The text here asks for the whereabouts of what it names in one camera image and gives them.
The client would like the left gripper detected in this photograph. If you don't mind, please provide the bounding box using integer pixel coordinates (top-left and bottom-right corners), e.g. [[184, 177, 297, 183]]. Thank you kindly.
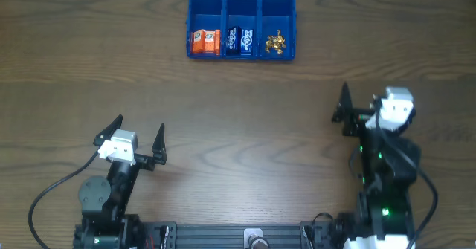
[[92, 114, 167, 172]]

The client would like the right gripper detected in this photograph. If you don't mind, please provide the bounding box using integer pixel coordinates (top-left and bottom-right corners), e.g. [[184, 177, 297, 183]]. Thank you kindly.
[[332, 81, 375, 137]]

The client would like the blue candy pack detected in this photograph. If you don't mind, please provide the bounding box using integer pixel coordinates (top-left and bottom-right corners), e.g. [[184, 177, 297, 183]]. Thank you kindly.
[[239, 28, 255, 55], [226, 25, 242, 55]]

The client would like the blue tray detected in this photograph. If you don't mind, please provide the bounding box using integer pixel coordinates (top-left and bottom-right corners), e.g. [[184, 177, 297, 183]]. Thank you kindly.
[[185, 0, 298, 61]]

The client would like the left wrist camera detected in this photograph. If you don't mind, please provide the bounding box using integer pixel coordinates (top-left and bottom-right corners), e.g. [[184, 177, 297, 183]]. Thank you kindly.
[[97, 129, 139, 166]]

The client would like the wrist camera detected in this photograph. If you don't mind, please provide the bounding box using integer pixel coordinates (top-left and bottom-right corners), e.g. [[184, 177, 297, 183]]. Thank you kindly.
[[364, 86, 416, 132], [97, 129, 139, 166]]

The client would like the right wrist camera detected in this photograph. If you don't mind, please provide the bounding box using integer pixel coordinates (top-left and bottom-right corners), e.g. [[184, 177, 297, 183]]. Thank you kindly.
[[364, 86, 416, 132]]

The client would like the mounting rail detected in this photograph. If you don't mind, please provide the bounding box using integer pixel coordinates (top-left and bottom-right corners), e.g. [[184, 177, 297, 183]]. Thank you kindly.
[[73, 221, 373, 249]]

